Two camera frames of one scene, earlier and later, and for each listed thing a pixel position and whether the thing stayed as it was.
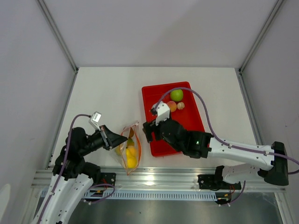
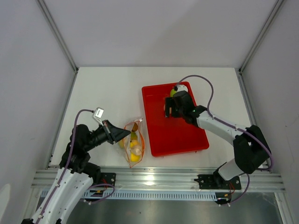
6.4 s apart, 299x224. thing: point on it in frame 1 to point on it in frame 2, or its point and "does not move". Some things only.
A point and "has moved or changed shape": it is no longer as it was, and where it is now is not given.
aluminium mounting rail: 162,178 does not move
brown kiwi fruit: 131,133 to 135,127
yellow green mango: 130,142 to 133,136
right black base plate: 209,182 does not move
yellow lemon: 131,157 to 134,157
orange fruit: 117,150 has moved or changed shape
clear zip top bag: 129,152 has moved or changed shape
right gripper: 147,129 to 169,102
